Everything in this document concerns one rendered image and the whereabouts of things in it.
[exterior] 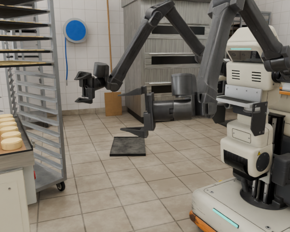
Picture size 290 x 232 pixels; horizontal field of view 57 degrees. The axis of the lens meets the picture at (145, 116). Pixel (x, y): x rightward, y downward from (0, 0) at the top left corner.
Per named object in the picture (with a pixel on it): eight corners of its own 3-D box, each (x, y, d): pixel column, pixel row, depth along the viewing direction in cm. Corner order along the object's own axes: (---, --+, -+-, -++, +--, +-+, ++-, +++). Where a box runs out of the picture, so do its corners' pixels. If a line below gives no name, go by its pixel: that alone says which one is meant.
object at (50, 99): (57, 102, 201) (57, 98, 200) (54, 102, 199) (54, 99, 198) (17, 93, 241) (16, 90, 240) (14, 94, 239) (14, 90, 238)
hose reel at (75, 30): (89, 84, 480) (86, 19, 454) (90, 84, 467) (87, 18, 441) (65, 84, 467) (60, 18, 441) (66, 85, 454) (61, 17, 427)
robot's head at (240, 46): (249, 47, 144) (237, 25, 137) (285, 47, 127) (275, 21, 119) (234, 66, 142) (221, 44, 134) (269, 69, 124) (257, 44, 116)
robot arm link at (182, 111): (195, 119, 71) (194, 119, 77) (194, 94, 71) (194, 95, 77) (169, 120, 72) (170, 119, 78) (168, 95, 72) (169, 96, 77)
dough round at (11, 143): (5, 144, 73) (4, 137, 72) (24, 143, 74) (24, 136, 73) (-2, 151, 68) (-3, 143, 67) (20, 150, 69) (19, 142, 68)
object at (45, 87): (56, 90, 199) (56, 86, 198) (53, 90, 197) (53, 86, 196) (16, 83, 239) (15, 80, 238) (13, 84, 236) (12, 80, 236)
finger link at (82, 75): (68, 73, 113) (81, 70, 121) (68, 89, 115) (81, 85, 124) (81, 75, 111) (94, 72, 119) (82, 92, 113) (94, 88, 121)
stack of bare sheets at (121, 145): (113, 138, 355) (113, 136, 354) (144, 138, 356) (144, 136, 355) (109, 156, 297) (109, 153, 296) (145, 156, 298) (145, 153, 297)
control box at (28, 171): (25, 205, 80) (20, 162, 77) (16, 174, 100) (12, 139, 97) (37, 202, 82) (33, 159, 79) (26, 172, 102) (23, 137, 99)
